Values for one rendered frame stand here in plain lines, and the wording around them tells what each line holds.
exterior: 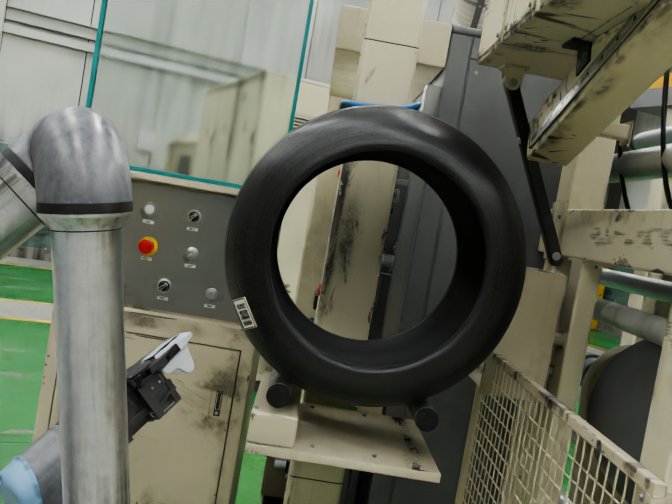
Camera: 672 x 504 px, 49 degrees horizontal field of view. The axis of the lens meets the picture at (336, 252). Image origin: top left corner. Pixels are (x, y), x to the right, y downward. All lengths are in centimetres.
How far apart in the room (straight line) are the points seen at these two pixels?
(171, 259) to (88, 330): 112
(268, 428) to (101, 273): 57
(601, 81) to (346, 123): 45
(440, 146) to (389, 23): 49
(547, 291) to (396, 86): 58
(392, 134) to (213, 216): 82
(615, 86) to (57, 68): 935
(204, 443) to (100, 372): 114
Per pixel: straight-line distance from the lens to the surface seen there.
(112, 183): 95
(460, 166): 138
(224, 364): 204
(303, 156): 136
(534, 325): 175
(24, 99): 1034
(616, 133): 167
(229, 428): 209
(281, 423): 142
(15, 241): 110
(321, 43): 1128
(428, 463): 151
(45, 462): 117
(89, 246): 96
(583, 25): 140
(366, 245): 173
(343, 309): 175
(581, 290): 179
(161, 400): 125
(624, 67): 137
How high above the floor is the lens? 125
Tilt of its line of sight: 3 degrees down
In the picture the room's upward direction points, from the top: 10 degrees clockwise
